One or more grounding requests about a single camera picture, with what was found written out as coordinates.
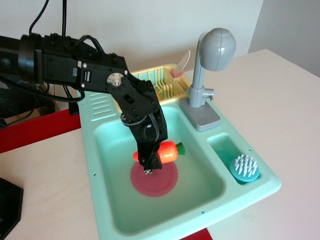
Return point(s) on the yellow toy plate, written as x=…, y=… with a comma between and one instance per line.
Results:
x=158, y=96

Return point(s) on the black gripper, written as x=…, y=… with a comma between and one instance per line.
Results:
x=148, y=133

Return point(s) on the teal scrub brush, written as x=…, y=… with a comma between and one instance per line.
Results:
x=244, y=169

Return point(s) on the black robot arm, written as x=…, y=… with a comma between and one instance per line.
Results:
x=62, y=60

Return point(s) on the pink toy plate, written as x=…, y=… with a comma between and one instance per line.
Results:
x=157, y=184

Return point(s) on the red board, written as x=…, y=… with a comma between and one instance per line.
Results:
x=38, y=129

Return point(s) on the orange toy carrot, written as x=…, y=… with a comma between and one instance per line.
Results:
x=169, y=151

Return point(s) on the black bag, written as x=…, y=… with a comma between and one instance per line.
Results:
x=14, y=101

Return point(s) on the black base bottom left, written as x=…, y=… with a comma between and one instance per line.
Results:
x=11, y=202

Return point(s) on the yellow dish rack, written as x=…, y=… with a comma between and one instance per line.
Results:
x=171, y=89

